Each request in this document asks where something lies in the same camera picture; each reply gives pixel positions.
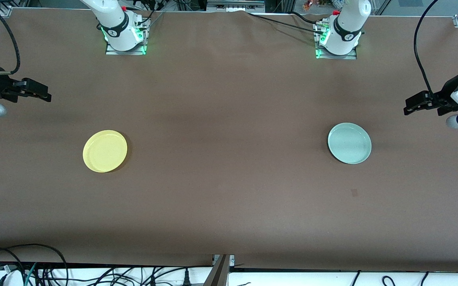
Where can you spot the black power plug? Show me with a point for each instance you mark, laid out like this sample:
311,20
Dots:
187,280

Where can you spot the white lower bench board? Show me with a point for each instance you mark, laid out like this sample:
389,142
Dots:
292,280

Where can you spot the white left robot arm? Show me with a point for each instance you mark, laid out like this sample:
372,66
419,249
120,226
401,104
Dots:
348,24

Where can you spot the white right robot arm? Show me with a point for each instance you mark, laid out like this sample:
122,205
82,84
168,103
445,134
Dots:
115,20

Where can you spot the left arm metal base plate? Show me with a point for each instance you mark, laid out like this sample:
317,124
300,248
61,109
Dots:
336,57

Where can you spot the yellow round plate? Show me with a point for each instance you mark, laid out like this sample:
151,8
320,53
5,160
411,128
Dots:
105,151

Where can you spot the brown table cover sheet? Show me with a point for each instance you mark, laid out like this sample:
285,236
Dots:
229,218

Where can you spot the silver aluminium extrusion rail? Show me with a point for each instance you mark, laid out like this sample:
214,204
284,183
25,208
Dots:
235,6

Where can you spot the pale green round plate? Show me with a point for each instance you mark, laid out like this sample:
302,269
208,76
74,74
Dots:
349,143

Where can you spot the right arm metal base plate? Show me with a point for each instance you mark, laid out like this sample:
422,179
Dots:
126,51

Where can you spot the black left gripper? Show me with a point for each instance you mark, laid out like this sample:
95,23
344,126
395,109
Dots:
443,96

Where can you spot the aluminium profile beam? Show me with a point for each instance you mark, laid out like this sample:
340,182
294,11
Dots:
219,274

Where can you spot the small metal corner bracket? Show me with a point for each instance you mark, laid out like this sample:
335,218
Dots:
6,11

